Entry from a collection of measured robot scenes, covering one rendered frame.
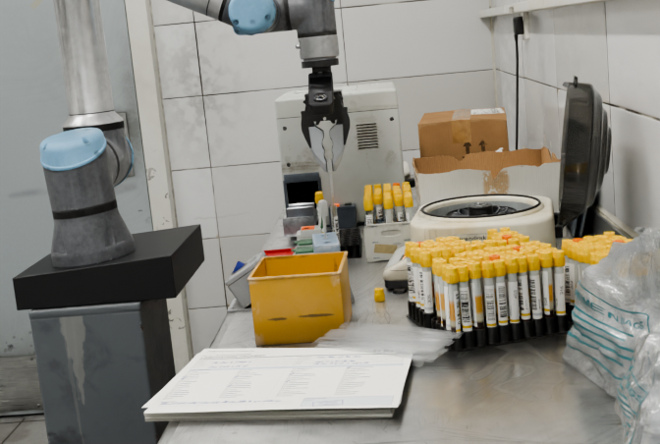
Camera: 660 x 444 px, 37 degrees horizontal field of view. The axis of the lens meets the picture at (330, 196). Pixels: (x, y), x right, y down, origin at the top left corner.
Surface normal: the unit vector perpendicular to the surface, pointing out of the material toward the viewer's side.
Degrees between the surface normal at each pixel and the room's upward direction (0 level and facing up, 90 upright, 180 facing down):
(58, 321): 90
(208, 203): 90
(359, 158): 90
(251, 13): 90
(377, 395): 0
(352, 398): 1
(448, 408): 0
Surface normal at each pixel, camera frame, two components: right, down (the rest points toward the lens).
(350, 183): -0.05, 0.16
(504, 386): -0.09, -0.98
